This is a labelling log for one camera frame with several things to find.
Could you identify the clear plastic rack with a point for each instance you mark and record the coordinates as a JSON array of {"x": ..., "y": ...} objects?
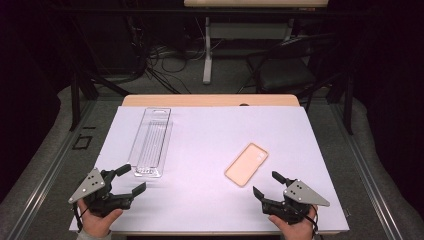
[{"x": 151, "y": 143}]

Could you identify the black chair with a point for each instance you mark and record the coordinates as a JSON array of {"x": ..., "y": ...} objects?
[{"x": 286, "y": 76}]

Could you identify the person's right hand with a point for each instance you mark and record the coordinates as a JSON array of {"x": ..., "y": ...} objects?
[{"x": 295, "y": 230}]

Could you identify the person's left hand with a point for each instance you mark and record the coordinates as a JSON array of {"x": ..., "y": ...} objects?
[{"x": 96, "y": 225}]

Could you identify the peach phone case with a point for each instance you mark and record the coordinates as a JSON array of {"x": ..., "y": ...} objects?
[{"x": 246, "y": 165}]

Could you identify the metal floor rail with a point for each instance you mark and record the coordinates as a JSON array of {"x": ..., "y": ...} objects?
[
  {"x": 50, "y": 175},
  {"x": 365, "y": 173}
]

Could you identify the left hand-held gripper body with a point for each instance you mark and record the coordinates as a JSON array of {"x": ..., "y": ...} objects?
[{"x": 100, "y": 200}]

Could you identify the white-legged desk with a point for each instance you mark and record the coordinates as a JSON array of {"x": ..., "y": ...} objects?
[{"x": 207, "y": 60}]

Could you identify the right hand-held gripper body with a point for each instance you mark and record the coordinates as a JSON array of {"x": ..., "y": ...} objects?
[{"x": 286, "y": 208}]

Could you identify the black metal stand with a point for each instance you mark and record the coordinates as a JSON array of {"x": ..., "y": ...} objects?
[
  {"x": 75, "y": 100},
  {"x": 348, "y": 106}
]

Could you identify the white table board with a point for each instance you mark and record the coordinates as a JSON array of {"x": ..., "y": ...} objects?
[{"x": 206, "y": 133}]

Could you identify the wooden table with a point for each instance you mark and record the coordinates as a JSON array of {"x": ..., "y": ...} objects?
[{"x": 200, "y": 100}]

